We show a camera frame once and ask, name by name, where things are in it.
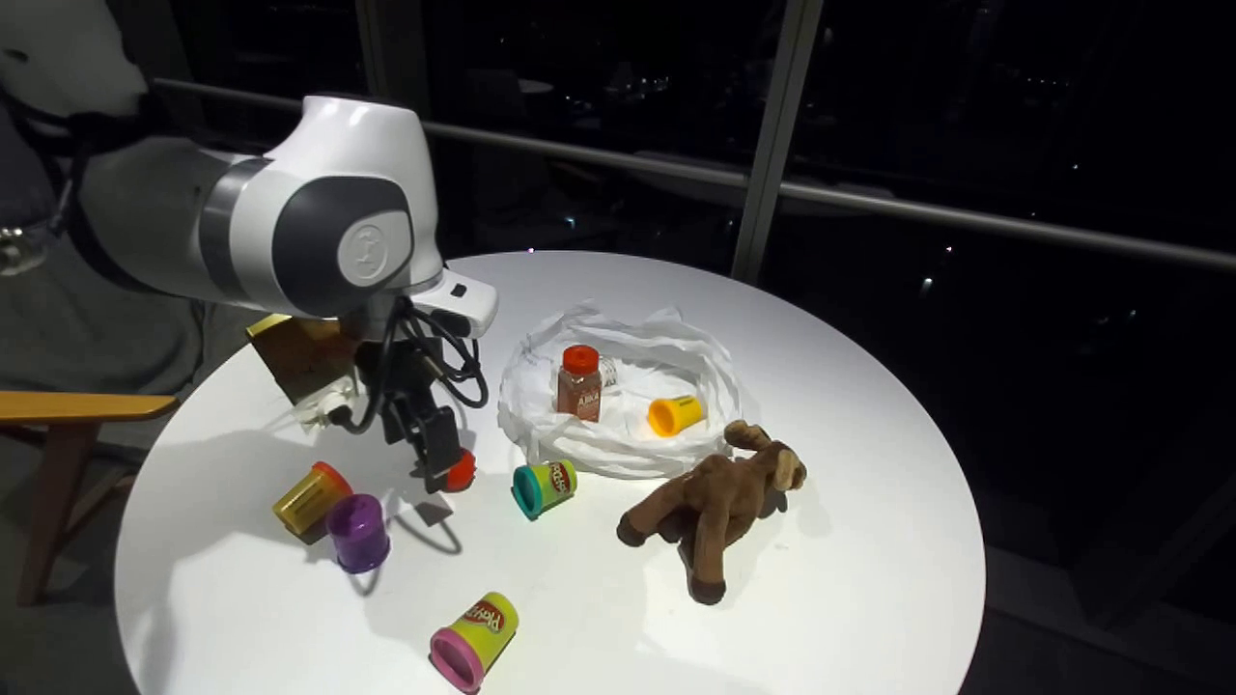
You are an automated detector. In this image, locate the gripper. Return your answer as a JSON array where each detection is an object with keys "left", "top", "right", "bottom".
[{"left": 355, "top": 336, "right": 464, "bottom": 494}]

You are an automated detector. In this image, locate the yellow tub with teal lid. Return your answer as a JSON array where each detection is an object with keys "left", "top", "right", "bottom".
[{"left": 511, "top": 459, "right": 579, "bottom": 521}]

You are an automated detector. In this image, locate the purple tub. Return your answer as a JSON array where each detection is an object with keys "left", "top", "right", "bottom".
[{"left": 324, "top": 493, "right": 392, "bottom": 575}]

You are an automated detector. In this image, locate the yellow tub with orange lid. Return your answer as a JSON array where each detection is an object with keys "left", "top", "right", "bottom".
[{"left": 271, "top": 460, "right": 355, "bottom": 539}]

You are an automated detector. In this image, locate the spice bottle with orange lid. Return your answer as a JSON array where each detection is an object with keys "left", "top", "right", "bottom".
[{"left": 556, "top": 345, "right": 604, "bottom": 424}]

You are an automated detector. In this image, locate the brown wooden box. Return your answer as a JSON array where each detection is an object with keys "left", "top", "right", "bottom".
[{"left": 245, "top": 313, "right": 360, "bottom": 406}]

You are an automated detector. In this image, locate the yellow tub with pink lid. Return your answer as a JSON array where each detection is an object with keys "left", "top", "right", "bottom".
[{"left": 429, "top": 591, "right": 520, "bottom": 695}]

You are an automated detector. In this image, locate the white plastic bag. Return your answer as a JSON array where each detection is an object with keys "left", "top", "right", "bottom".
[{"left": 496, "top": 303, "right": 744, "bottom": 482}]

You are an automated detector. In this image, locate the small yellow cup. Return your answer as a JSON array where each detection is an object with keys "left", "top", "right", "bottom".
[{"left": 646, "top": 394, "right": 707, "bottom": 438}]

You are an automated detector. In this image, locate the brown plush horse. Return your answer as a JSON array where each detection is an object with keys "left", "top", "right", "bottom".
[{"left": 616, "top": 419, "right": 809, "bottom": 607}]

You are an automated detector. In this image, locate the wooden chair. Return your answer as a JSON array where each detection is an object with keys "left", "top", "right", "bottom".
[{"left": 0, "top": 390, "right": 183, "bottom": 609}]

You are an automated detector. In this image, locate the metal railing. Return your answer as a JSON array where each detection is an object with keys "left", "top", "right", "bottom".
[{"left": 153, "top": 77, "right": 1236, "bottom": 273}]

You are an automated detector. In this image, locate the window frame post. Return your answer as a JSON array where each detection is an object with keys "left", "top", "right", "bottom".
[{"left": 730, "top": 0, "right": 826, "bottom": 287}]

